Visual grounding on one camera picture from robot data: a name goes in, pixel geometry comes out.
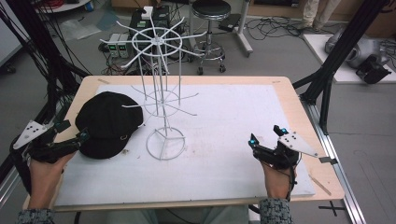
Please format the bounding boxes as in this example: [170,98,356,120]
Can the clear plastic sheet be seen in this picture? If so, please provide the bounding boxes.
[58,18,102,42]

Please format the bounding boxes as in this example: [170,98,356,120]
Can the white foam mat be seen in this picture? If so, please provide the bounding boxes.
[53,84,316,207]

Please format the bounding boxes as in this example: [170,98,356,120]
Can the black equipment box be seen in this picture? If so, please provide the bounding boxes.
[128,6,172,43]

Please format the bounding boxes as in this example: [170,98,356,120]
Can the person's right hand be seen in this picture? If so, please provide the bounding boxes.
[261,161,298,201]

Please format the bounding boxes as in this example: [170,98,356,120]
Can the round white table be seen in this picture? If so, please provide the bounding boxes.
[33,0,92,14]

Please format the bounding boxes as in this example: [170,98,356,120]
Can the flat black box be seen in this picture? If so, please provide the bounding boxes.
[217,13,243,33]

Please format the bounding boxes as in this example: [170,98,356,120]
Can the person's left hand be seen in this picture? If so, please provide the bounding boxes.
[28,150,78,210]

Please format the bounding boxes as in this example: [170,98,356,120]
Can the grey power supply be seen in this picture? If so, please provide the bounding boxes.
[117,33,131,59]
[106,33,121,59]

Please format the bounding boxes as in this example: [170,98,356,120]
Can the black cable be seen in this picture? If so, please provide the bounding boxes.
[285,155,303,202]

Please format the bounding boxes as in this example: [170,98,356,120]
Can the white wire rack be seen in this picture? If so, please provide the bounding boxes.
[99,13,208,161]

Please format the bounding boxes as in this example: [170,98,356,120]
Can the black hat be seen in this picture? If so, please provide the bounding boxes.
[75,91,145,161]

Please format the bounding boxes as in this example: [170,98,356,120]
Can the aluminium rail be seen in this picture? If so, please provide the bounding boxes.
[301,100,369,224]

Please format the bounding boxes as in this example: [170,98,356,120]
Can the black metal frame post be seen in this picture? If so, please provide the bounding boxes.
[5,0,92,138]
[291,0,390,135]

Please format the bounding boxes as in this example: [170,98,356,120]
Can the thin wooden stick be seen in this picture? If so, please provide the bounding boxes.
[307,174,332,197]

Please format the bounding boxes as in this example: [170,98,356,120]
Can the white floor platform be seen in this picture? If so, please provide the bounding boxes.
[302,33,396,85]

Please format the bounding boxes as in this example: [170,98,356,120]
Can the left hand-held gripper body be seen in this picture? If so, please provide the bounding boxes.
[12,120,79,164]

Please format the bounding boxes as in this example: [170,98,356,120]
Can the white stand leg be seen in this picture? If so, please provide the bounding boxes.
[233,0,255,59]

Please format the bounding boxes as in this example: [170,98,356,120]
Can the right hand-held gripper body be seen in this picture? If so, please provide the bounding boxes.
[253,132,339,171]

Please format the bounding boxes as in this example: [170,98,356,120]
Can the grey rounded device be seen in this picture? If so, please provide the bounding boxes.
[324,29,389,70]

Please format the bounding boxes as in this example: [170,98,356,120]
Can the black device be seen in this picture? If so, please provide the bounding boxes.
[355,53,393,85]

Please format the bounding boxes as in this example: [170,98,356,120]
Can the black round stool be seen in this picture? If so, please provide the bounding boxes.
[190,0,233,76]

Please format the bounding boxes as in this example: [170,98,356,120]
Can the black floor cables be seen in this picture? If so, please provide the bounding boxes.
[245,16,312,42]

